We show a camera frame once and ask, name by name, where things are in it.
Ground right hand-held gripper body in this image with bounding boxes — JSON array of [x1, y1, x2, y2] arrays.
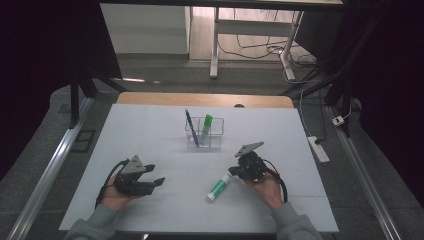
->
[[234, 141, 268, 183]]

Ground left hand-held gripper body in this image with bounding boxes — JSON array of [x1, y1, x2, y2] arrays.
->
[[114, 154, 156, 197]]

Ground green glue stick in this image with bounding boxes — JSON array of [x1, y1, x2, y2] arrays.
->
[[205, 172, 233, 203]]

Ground clear pen holder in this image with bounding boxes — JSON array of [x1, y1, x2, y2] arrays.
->
[[184, 116, 225, 150]]

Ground green highlighter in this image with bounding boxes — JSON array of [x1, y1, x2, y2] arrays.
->
[[199, 114, 214, 146]]

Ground blue pen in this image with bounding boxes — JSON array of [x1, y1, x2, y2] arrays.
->
[[184, 108, 200, 148]]

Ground person's left hand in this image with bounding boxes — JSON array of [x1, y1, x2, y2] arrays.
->
[[100, 176, 141, 213]]

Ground person's right hand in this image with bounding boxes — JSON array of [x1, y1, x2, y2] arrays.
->
[[244, 171, 284, 211]]

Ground dark floor plate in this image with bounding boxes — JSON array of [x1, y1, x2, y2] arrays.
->
[[71, 129, 97, 154]]

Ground white power strip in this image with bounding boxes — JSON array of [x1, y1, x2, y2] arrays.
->
[[307, 135, 331, 164]]

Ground black metal stand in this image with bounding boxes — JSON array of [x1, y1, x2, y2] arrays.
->
[[68, 66, 128, 129], [281, 0, 384, 138]]

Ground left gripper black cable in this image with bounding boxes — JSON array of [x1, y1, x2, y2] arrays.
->
[[94, 158, 130, 209]]

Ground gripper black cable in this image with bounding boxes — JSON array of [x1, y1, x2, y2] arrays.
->
[[263, 159, 288, 204], [94, 158, 130, 209]]

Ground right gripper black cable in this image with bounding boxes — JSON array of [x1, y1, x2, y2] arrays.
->
[[263, 159, 288, 204]]

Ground white power strip cable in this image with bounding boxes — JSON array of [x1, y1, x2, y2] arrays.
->
[[298, 88, 313, 138]]

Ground black power cable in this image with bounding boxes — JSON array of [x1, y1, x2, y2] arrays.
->
[[314, 88, 328, 145]]

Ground aluminium rail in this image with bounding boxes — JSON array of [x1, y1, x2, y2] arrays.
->
[[326, 105, 403, 240], [6, 96, 96, 240]]

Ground tangle of floor cables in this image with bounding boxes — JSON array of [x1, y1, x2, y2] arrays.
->
[[218, 8, 318, 68]]

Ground white desk frame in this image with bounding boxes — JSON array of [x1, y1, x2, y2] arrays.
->
[[209, 5, 305, 82]]

